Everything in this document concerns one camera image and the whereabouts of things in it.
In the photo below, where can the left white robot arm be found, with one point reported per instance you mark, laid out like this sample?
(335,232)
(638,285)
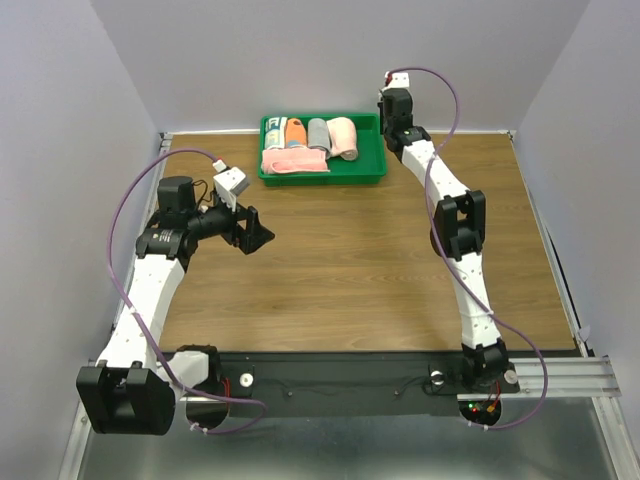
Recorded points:
(133,388)

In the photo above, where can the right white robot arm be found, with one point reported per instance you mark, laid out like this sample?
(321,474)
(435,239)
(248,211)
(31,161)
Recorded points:
(458,217)

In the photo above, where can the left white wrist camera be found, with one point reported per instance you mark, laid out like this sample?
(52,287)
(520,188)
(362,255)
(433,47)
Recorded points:
(229,183)

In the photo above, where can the white green rolled towel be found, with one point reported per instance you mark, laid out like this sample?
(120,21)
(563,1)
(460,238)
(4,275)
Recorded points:
(275,133)

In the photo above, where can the green plastic tray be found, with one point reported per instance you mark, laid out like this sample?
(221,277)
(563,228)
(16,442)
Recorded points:
(368,168)

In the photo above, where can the pink towel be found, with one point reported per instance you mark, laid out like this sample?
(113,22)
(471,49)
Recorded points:
(293,161)
(343,138)

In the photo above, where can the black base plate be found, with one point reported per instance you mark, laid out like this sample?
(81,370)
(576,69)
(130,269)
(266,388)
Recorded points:
(315,384)

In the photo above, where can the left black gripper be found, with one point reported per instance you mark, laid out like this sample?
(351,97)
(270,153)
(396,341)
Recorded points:
(253,237)

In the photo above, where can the pink rolled towel in tray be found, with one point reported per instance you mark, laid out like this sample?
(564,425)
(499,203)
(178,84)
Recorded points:
(293,161)

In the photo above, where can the aluminium frame rail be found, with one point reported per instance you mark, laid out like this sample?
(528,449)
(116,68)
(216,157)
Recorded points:
(352,270)

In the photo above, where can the grey rolled towel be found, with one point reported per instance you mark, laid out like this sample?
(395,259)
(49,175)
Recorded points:
(318,136)

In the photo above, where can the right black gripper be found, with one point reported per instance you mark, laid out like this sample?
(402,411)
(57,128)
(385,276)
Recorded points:
(379,104)

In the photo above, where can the orange rolled towel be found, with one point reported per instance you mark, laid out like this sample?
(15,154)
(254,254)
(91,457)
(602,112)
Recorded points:
(295,133)

